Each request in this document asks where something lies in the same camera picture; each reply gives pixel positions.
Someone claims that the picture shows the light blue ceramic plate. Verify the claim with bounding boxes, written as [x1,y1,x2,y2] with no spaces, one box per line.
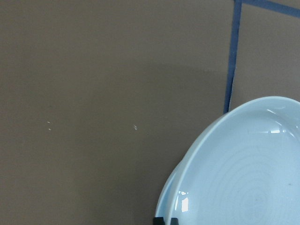
[173,95,300,225]
[154,165,181,221]

